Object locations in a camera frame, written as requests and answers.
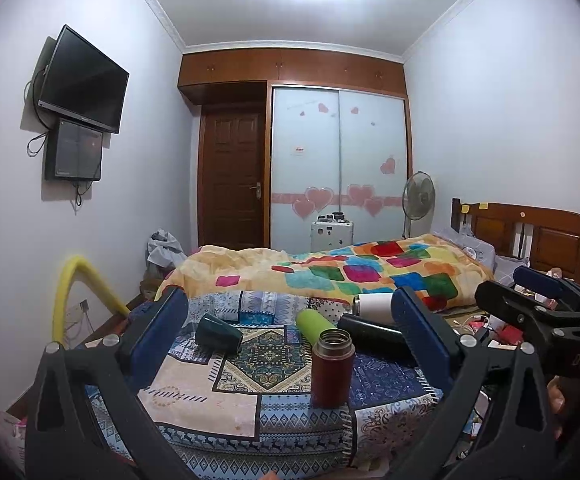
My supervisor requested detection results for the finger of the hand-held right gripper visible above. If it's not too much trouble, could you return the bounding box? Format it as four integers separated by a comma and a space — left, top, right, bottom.
513, 265, 580, 314
474, 282, 580, 347

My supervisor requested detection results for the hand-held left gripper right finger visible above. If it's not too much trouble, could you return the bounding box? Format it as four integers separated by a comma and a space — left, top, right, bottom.
390, 287, 558, 480

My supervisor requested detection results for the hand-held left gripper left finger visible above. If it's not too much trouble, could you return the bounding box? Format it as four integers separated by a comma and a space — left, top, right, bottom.
25, 286, 191, 480

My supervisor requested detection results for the lime green bottle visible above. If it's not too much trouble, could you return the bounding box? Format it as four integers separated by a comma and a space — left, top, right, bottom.
296, 308, 339, 349

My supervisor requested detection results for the dark green cup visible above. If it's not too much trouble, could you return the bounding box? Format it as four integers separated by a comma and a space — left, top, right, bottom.
194, 313, 245, 354

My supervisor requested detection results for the person's right hand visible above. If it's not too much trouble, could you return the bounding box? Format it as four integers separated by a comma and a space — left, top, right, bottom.
546, 377, 578, 442

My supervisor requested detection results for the wooden bed headboard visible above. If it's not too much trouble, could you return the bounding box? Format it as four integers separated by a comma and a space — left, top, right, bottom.
450, 198, 580, 288

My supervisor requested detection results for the black bottle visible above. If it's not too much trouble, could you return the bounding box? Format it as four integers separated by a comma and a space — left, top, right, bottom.
337, 313, 419, 362

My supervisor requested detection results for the white cylindrical bottle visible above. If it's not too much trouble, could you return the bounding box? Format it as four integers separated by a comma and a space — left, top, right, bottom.
353, 293, 396, 324

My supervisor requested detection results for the grey patterned pillow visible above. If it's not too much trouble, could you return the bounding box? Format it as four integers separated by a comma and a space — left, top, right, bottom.
432, 225, 529, 286

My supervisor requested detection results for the blue patterned blanket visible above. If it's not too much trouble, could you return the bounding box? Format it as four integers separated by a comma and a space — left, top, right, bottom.
86, 290, 475, 480

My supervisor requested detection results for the pile of grey clothes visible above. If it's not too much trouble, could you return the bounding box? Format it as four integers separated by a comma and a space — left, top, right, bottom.
146, 230, 187, 278

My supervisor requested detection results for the dark red thermos bottle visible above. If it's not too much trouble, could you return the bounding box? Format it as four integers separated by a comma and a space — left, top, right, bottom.
310, 328, 356, 409

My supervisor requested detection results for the yellow foam tube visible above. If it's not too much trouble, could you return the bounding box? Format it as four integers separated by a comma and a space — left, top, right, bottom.
52, 255, 132, 348

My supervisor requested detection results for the colourful patchwork quilt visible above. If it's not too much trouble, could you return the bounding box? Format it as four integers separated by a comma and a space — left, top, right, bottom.
156, 233, 495, 313

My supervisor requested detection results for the white box appliance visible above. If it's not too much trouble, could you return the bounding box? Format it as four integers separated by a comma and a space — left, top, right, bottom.
311, 213, 355, 251

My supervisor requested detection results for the standing electric fan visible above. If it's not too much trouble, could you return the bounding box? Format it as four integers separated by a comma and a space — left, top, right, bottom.
401, 171, 437, 239

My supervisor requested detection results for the brown wooden door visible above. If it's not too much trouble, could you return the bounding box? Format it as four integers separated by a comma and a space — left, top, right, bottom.
199, 102, 269, 251

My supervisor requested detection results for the wooden wardrobe with sliding doors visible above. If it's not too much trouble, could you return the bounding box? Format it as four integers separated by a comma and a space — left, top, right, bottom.
178, 47, 414, 253

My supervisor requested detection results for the small black wall monitor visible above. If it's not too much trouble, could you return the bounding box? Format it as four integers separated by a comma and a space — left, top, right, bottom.
44, 117, 104, 183

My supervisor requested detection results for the wall-mounted black television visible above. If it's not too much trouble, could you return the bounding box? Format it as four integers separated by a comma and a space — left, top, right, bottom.
37, 24, 130, 135

